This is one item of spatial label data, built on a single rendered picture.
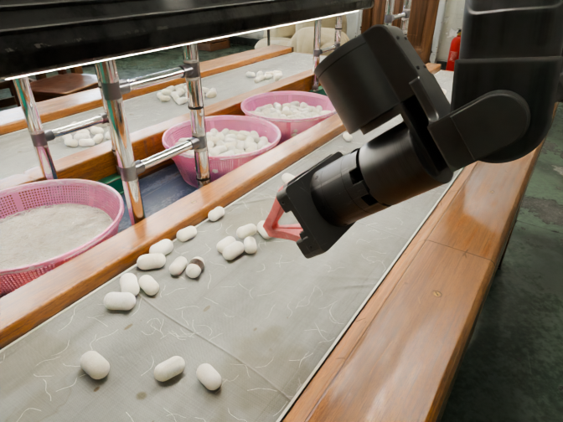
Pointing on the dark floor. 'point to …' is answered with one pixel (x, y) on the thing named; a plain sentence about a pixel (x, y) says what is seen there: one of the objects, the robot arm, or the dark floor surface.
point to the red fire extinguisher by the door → (454, 51)
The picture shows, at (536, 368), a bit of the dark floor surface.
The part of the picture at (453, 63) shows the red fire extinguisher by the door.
